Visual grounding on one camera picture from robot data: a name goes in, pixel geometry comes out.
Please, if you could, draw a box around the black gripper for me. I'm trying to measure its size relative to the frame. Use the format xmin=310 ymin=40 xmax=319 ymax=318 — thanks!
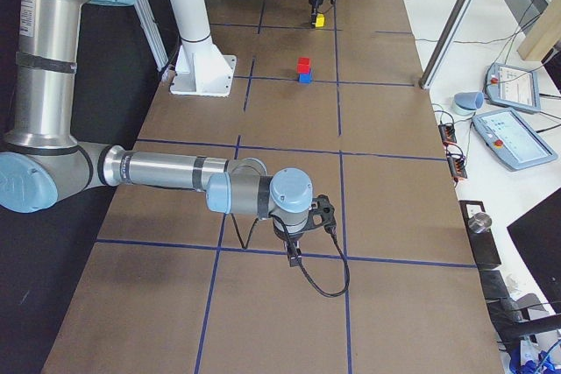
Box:
xmin=271 ymin=215 xmax=306 ymax=266
xmin=309 ymin=0 xmax=323 ymax=27

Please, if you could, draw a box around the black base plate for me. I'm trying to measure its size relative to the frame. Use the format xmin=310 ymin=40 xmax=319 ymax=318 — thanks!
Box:
xmin=459 ymin=200 xmax=501 ymax=270

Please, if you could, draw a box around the wooden beam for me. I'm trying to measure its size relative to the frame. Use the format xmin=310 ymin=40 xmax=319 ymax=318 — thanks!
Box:
xmin=518 ymin=0 xmax=560 ymax=61

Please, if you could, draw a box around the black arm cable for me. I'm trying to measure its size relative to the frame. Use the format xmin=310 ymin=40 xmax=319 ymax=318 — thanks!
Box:
xmin=230 ymin=194 xmax=351 ymax=298

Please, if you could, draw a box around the tape roll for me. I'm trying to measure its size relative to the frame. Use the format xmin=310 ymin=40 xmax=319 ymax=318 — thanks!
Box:
xmin=451 ymin=101 xmax=477 ymax=116

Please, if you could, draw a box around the near teach pendant tablet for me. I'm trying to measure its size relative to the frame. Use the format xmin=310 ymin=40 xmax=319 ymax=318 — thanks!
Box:
xmin=472 ymin=108 xmax=557 ymax=171

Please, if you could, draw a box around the far teach pendant tablet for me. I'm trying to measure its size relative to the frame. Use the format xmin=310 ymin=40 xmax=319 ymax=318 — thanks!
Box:
xmin=484 ymin=63 xmax=542 ymax=114

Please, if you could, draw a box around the orange black connector box near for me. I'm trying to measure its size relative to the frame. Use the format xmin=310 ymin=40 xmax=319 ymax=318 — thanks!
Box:
xmin=446 ymin=152 xmax=467 ymax=181

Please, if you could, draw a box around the red wooden block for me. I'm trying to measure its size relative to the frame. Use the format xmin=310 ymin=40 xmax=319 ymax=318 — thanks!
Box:
xmin=296 ymin=56 xmax=311 ymax=74

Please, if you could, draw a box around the blue plastic cup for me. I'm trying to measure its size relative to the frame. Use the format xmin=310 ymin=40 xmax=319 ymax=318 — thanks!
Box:
xmin=453 ymin=91 xmax=485 ymax=110

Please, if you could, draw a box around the black office chair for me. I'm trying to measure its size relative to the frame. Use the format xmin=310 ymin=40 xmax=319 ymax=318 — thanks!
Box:
xmin=479 ymin=270 xmax=560 ymax=350

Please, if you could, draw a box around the blue wooden block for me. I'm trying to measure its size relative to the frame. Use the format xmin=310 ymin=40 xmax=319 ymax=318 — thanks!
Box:
xmin=298 ymin=71 xmax=313 ymax=84

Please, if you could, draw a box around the orange black connector box far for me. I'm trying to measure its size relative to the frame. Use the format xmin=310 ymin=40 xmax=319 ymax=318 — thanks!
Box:
xmin=438 ymin=123 xmax=457 ymax=145

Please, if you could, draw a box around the aluminium frame post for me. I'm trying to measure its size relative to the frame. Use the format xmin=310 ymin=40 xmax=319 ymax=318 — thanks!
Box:
xmin=419 ymin=0 xmax=473 ymax=89

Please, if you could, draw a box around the teach pendant tablet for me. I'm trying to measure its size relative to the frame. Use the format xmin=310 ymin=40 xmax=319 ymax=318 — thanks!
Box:
xmin=484 ymin=63 xmax=542 ymax=114
xmin=472 ymin=108 xmax=557 ymax=171

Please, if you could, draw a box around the orange black connector box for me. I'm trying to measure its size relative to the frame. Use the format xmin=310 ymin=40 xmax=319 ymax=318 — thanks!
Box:
xmin=438 ymin=123 xmax=457 ymax=145
xmin=446 ymin=152 xmax=467 ymax=181

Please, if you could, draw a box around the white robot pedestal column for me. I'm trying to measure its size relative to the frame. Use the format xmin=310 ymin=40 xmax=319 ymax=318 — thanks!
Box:
xmin=170 ymin=0 xmax=237 ymax=97

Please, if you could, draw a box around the yellow wooden block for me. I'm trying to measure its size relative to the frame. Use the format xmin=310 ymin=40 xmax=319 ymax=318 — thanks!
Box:
xmin=314 ymin=13 xmax=325 ymax=28

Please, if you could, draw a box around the metal cylinder weight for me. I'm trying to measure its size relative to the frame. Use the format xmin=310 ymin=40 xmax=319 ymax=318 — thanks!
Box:
xmin=467 ymin=212 xmax=493 ymax=234

